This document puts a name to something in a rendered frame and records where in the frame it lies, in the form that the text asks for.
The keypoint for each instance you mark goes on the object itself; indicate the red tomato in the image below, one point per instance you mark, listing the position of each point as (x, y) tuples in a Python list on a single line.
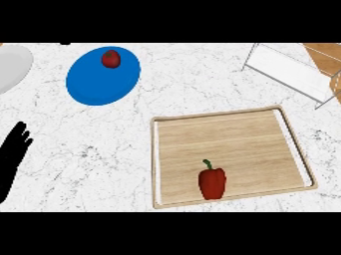
[(110, 59)]

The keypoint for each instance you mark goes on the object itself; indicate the red bell pepper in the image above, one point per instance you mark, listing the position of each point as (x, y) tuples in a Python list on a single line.
[(211, 182)]

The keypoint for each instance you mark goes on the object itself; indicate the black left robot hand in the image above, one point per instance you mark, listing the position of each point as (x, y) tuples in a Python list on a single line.
[(4, 166)]

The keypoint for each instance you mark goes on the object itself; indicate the wooden tray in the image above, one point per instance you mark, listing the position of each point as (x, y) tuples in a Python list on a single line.
[(227, 149)]

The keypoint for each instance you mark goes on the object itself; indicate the blue oval plate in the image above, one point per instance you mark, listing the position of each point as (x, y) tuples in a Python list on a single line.
[(98, 83)]

